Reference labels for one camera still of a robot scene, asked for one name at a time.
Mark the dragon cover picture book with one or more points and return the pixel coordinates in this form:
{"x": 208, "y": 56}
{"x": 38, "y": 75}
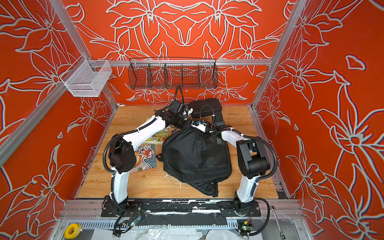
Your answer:
{"x": 145, "y": 158}

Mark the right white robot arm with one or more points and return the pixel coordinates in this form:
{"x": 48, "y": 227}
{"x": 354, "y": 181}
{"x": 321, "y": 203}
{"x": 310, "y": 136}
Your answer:
{"x": 257, "y": 161}

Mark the green Chinese history picture book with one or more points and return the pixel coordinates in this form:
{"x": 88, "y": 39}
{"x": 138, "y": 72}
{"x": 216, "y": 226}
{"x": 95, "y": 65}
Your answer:
{"x": 159, "y": 137}

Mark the silver wrench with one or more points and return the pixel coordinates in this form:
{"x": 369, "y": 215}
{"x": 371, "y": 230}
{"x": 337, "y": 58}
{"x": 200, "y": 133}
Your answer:
{"x": 282, "y": 235}

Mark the green circuit board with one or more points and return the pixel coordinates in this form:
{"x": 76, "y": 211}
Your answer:
{"x": 245, "y": 228}

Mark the white wire mesh basket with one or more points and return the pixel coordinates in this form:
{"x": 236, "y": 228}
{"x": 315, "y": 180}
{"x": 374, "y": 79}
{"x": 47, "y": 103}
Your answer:
{"x": 83, "y": 80}

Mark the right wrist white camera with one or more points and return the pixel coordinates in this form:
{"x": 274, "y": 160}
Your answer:
{"x": 200, "y": 125}

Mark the yellow tape roll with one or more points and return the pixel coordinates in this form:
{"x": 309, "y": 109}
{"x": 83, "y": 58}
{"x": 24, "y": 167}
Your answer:
{"x": 72, "y": 231}

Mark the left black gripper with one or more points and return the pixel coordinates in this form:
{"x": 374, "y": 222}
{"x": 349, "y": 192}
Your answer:
{"x": 187, "y": 125}

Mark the black hard zip case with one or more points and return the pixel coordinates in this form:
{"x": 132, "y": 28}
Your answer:
{"x": 204, "y": 108}

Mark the black student backpack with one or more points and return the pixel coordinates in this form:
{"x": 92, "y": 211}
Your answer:
{"x": 197, "y": 159}

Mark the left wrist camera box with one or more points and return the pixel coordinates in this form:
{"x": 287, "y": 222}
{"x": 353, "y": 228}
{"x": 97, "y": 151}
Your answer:
{"x": 176, "y": 108}

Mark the black wire wall basket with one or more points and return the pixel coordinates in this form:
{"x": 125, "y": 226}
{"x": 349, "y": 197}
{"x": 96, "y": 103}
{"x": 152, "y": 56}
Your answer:
{"x": 168, "y": 74}

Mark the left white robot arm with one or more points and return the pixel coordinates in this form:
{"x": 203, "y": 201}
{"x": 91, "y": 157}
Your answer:
{"x": 119, "y": 155}

